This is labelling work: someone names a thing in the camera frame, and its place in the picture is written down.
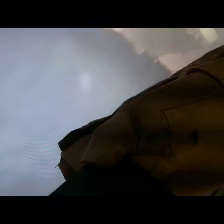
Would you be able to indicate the brown shirt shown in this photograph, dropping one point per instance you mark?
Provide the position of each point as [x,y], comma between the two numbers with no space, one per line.
[173,126]

